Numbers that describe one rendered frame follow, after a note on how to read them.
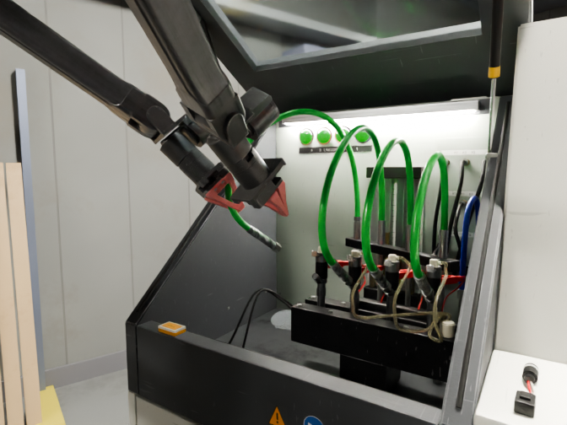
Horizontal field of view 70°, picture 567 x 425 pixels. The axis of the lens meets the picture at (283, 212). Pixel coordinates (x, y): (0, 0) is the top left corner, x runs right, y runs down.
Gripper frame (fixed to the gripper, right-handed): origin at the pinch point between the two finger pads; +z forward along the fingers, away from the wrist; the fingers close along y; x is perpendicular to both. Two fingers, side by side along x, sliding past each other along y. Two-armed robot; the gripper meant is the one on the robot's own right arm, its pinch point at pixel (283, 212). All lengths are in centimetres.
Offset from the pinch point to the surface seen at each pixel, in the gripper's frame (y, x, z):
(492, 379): -8.9, -34.7, 22.8
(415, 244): 2.2, -23.4, 7.7
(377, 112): 44.5, 7.5, 11.4
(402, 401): -18.4, -26.6, 17.7
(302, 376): -22.4, -11.9, 13.5
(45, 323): -57, 203, 54
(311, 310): -8.1, 2.7, 23.2
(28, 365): -74, 171, 50
